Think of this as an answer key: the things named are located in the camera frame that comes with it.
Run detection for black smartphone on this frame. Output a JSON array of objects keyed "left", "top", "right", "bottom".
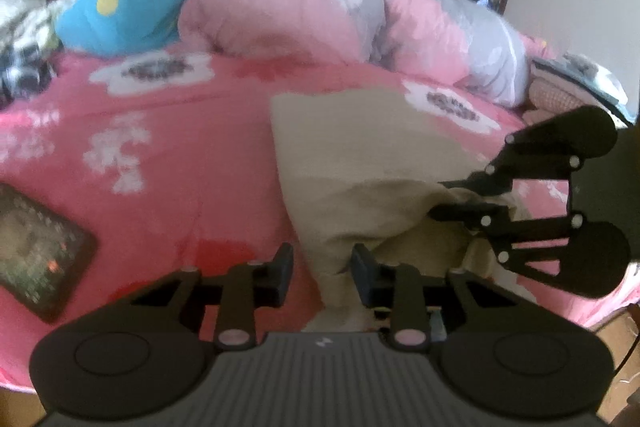
[{"left": 0, "top": 183, "right": 98, "bottom": 324}]

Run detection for plaid shirt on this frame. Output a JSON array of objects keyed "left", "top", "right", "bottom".
[{"left": 0, "top": 2, "right": 58, "bottom": 105}]

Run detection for white fleece blanket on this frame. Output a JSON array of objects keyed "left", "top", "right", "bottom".
[{"left": 0, "top": 0, "right": 56, "bottom": 32}]

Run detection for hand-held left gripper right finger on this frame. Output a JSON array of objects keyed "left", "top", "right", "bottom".
[{"left": 350, "top": 244, "right": 518, "bottom": 352}]

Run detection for pink and grey floral quilt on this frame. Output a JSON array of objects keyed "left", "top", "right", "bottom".
[{"left": 177, "top": 0, "right": 556, "bottom": 108}]

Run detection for pink floral bed blanket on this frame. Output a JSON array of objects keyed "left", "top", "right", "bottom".
[{"left": 0, "top": 49, "right": 640, "bottom": 390}]

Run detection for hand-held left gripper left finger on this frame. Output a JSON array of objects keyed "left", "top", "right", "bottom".
[{"left": 131, "top": 243, "right": 295, "bottom": 352}]

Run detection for beige pants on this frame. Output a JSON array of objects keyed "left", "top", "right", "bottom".
[{"left": 270, "top": 89, "right": 533, "bottom": 323}]

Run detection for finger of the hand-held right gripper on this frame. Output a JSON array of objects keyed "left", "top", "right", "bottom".
[
  {"left": 430, "top": 204, "right": 584, "bottom": 284},
  {"left": 439, "top": 109, "right": 582, "bottom": 196}
]

